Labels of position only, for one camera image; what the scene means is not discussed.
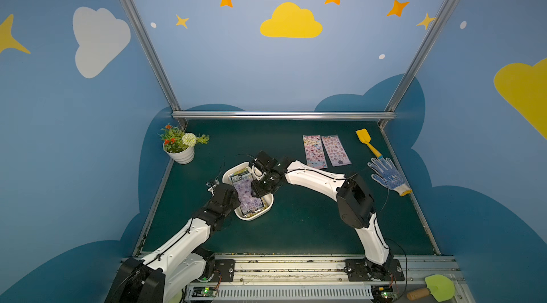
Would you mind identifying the white plastic storage box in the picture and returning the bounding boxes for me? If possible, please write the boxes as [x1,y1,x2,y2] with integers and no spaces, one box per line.
[222,162,274,221]

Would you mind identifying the pink blue sticker sheet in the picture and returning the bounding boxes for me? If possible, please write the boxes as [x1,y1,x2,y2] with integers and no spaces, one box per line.
[303,135,328,169]

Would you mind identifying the pink bear sticker sheet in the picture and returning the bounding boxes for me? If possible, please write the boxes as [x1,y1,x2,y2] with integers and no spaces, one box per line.
[321,135,351,166]

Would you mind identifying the purple sticker sheet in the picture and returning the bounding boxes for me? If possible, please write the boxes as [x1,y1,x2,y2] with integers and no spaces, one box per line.
[230,171,266,218]

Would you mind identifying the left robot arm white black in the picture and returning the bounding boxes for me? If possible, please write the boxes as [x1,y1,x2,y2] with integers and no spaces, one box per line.
[105,183,239,302]

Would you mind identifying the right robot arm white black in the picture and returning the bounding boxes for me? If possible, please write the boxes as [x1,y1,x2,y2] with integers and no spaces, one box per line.
[250,151,405,282]

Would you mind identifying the white pot artificial flowers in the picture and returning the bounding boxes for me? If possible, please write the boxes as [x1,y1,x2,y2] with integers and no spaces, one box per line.
[160,124,210,165]

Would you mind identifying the yellow toy shovel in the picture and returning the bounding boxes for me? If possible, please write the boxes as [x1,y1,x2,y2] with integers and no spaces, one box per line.
[356,129,383,159]

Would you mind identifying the blue dotted work glove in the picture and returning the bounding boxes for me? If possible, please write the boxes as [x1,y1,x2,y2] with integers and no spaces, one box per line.
[368,157,413,196]

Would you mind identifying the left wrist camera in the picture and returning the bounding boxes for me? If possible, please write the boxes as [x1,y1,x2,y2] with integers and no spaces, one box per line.
[206,179,219,194]

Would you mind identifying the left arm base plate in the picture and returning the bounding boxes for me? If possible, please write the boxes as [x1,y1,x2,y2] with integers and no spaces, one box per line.
[198,260,235,283]

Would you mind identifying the aluminium frame back bar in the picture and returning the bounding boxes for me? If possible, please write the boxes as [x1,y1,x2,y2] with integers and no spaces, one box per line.
[172,110,396,121]

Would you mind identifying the white vented cable duct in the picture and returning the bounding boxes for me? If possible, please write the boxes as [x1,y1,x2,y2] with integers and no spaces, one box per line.
[214,285,373,302]

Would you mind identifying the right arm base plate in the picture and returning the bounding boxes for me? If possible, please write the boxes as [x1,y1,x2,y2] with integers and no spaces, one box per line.
[343,258,405,282]

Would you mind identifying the aluminium frame left post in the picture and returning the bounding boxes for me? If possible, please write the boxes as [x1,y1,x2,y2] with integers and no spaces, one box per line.
[119,0,188,129]

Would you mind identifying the aluminium frame post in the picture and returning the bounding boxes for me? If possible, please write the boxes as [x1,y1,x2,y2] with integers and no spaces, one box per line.
[378,0,461,130]
[119,0,188,129]

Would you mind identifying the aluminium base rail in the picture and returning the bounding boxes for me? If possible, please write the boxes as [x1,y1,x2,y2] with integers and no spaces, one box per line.
[102,253,475,303]

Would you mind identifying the green toy trowel wooden handle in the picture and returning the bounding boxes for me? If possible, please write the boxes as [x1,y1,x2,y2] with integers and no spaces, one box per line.
[406,275,455,302]

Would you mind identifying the aluminium frame right post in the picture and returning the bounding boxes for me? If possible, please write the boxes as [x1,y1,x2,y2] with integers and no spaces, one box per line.
[378,0,461,130]

